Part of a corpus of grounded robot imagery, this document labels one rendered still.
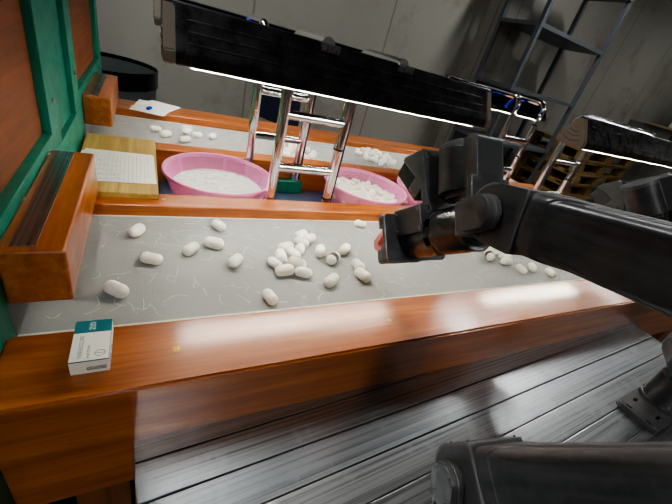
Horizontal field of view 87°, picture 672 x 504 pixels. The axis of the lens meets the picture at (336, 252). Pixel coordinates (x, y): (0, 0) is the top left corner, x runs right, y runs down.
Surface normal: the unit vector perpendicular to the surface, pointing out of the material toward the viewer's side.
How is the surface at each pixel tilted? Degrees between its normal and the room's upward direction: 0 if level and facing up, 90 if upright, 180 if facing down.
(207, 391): 90
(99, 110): 90
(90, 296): 0
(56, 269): 90
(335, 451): 0
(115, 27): 90
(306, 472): 0
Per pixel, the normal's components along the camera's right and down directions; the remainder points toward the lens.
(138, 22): 0.44, 0.55
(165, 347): 0.25, -0.83
